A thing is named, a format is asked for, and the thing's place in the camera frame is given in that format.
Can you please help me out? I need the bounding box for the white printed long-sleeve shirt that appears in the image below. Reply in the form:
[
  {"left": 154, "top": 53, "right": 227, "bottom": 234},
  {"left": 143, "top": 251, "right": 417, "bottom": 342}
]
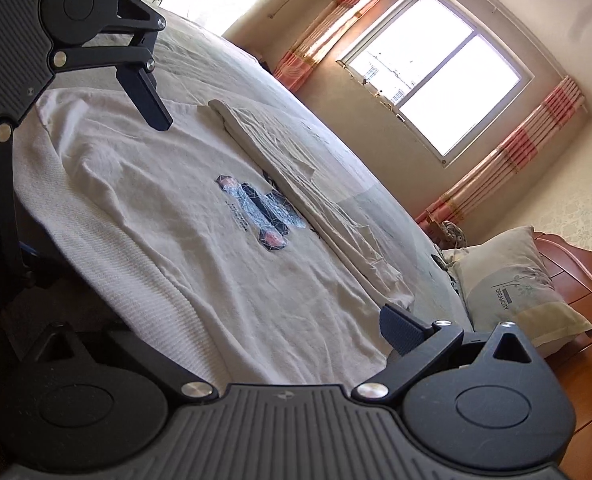
[{"left": 11, "top": 87, "right": 417, "bottom": 391}]

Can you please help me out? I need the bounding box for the small pale pillow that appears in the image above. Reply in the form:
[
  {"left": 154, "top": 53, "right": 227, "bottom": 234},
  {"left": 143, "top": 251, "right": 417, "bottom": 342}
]
[{"left": 442, "top": 245, "right": 476, "bottom": 273}]

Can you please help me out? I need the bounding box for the large floral pillow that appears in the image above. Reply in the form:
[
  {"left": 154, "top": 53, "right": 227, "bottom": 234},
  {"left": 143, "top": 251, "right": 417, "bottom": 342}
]
[{"left": 456, "top": 225, "right": 592, "bottom": 358}]

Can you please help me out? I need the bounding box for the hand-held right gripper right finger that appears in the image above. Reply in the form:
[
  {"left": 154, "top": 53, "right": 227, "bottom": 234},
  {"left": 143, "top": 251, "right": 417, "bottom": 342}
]
[{"left": 352, "top": 302, "right": 534, "bottom": 402}]

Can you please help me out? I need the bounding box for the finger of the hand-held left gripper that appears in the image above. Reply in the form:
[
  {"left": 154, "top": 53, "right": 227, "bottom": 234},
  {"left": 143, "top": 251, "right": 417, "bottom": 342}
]
[
  {"left": 0, "top": 120, "right": 44, "bottom": 328},
  {"left": 50, "top": 0, "right": 175, "bottom": 132}
]

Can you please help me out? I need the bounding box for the grey crumpled cloth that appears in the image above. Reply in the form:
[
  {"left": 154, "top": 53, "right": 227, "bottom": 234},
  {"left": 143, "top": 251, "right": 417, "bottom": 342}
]
[{"left": 438, "top": 220, "right": 466, "bottom": 248}]

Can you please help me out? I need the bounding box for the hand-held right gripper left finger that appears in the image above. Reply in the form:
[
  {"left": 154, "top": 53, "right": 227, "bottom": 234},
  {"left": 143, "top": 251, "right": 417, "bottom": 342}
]
[{"left": 23, "top": 321, "right": 217, "bottom": 402}]

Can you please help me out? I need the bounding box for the wooden bed headboard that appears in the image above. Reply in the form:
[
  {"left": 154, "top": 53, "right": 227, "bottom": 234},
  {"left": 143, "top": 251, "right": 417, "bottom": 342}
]
[{"left": 530, "top": 231, "right": 592, "bottom": 466}]

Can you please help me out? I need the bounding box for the window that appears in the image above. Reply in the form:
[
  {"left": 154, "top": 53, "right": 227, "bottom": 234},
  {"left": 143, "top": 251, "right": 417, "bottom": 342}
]
[{"left": 337, "top": 0, "right": 535, "bottom": 168}]

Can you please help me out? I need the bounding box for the orange striped curtain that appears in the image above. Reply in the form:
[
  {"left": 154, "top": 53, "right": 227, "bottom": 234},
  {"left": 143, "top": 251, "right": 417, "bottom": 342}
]
[
  {"left": 273, "top": 0, "right": 424, "bottom": 93},
  {"left": 415, "top": 76, "right": 587, "bottom": 231}
]

